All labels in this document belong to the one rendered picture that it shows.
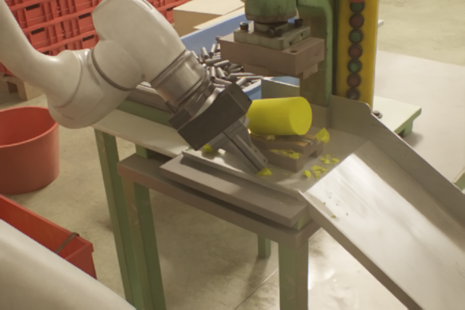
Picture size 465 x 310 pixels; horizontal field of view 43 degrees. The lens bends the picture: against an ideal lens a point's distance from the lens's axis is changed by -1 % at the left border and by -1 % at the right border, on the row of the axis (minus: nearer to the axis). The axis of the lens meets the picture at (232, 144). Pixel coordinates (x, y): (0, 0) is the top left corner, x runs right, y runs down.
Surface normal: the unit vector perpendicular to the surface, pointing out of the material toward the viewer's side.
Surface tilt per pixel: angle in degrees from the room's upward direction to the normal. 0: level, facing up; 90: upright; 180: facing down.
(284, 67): 90
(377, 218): 30
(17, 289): 76
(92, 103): 113
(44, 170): 99
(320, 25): 90
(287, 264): 90
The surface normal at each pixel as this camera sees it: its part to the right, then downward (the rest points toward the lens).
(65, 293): 0.67, -0.26
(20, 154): 0.42, 0.54
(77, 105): 0.18, 0.83
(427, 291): 0.34, -0.64
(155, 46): 0.29, 0.13
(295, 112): 0.73, 0.00
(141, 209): 0.77, 0.26
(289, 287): -0.63, 0.40
